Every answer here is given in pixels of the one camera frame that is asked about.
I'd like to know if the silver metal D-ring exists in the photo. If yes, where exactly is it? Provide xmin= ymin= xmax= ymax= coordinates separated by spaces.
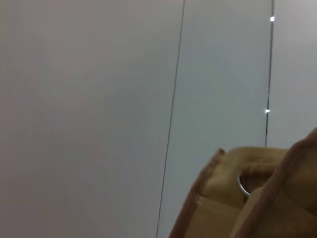
xmin=236 ymin=171 xmax=252 ymax=198

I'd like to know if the khaki canvas food bag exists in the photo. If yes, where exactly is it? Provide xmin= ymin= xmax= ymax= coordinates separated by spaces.
xmin=168 ymin=127 xmax=317 ymax=238

